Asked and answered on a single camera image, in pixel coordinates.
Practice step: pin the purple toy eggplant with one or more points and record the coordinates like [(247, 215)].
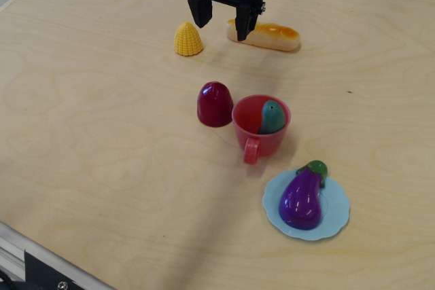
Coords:
[(299, 206)]

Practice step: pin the toy bread loaf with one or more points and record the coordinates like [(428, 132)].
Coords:
[(267, 35)]

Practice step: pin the aluminium table frame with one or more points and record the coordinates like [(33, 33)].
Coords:
[(13, 245)]

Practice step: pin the yellow toy corn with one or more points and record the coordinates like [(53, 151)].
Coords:
[(187, 41)]

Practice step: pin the dark red toy dome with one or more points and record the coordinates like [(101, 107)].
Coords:
[(214, 105)]

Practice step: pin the light blue plate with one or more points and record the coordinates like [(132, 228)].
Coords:
[(334, 202)]

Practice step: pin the black corner bracket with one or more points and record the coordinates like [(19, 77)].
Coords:
[(49, 271)]

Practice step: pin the red plastic cup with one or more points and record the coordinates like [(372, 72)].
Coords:
[(246, 117)]

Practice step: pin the green toy cucumber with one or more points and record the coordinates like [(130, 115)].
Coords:
[(273, 118)]

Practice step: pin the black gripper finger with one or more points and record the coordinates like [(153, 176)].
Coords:
[(201, 11), (245, 21)]

